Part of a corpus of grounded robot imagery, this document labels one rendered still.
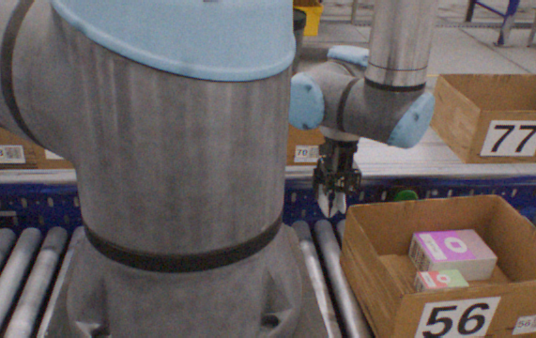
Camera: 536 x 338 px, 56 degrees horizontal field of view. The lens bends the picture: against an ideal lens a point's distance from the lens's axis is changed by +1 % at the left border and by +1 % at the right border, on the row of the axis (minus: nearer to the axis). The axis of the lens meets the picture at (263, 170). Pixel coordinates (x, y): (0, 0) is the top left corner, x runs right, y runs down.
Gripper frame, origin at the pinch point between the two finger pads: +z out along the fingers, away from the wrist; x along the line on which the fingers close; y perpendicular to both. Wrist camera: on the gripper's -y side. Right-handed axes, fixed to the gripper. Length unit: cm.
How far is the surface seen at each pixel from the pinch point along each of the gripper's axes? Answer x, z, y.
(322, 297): -0.9, 19.3, 6.9
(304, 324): -21, -32, 61
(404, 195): 27.7, 11.0, -20.8
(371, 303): 7.3, 14.2, 14.6
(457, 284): 28.8, 14.2, 10.2
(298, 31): 51, 39, -288
